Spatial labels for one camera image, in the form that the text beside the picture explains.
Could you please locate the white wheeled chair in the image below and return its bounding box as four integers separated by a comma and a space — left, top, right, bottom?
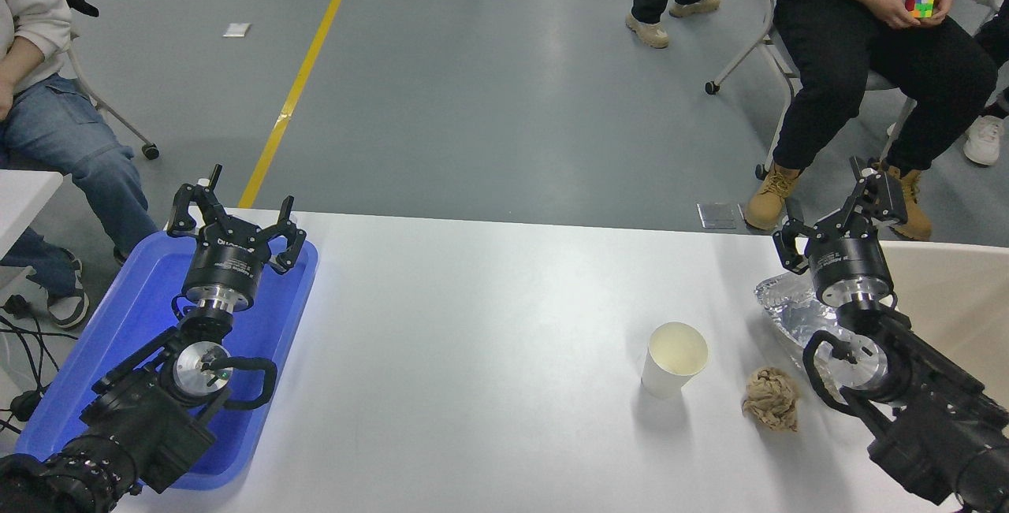
706, 0, 919, 181

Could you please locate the small white side table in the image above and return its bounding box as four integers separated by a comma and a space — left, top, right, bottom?
0, 169, 64, 285

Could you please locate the blue plastic tray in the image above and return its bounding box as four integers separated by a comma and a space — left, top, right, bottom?
14, 231, 319, 492

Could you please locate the large pale bin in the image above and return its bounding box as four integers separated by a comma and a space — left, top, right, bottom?
879, 240, 1009, 413

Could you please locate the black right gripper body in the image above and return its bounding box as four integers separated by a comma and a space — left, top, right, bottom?
804, 217, 894, 299

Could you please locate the crumpled silver foil tray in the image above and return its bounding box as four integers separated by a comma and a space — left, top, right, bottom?
754, 273, 864, 400

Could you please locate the seated person in jeans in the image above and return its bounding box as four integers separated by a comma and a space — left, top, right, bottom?
0, 0, 162, 330

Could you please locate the grey wheeled chair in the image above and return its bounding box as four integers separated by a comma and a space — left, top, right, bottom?
20, 0, 160, 161

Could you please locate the white paper cup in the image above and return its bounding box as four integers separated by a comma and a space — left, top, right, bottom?
641, 322, 709, 400

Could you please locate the crumpled tan paper ball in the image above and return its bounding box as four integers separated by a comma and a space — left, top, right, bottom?
741, 366, 802, 433

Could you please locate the seated person with tan boots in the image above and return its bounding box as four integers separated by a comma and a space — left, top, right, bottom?
745, 0, 1002, 242

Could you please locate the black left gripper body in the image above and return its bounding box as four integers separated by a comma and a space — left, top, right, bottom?
183, 223, 273, 295

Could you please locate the black floor cable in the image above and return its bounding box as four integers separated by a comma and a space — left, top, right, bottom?
0, 312, 80, 435

